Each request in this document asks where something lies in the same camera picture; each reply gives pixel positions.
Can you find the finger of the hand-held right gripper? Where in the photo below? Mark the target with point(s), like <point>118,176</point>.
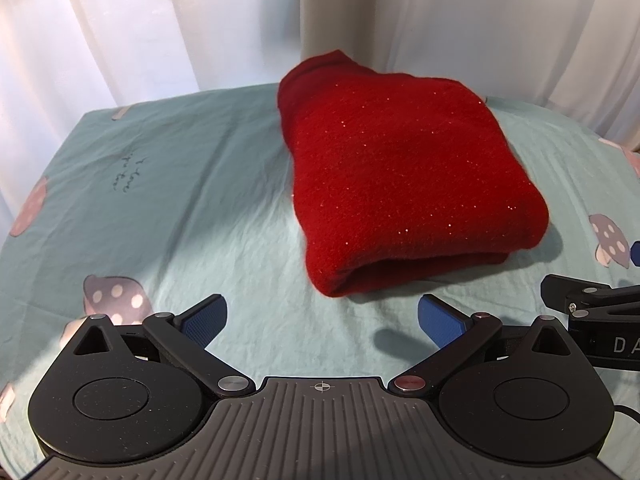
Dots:
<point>636,253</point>
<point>575,290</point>

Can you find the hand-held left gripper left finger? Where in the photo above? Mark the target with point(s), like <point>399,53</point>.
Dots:
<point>202,322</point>

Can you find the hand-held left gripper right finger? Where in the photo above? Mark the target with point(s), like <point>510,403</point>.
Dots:
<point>442,322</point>

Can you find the red knit sweater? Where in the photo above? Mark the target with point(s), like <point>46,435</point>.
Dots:
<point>400,175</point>

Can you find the teal mushroom print bed sheet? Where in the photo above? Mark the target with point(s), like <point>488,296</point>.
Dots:
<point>210,200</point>

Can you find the white curtain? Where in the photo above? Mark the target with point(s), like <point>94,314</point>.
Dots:
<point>500,20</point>
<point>125,25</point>

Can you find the grey post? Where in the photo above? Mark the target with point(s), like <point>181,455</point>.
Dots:
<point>337,10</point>

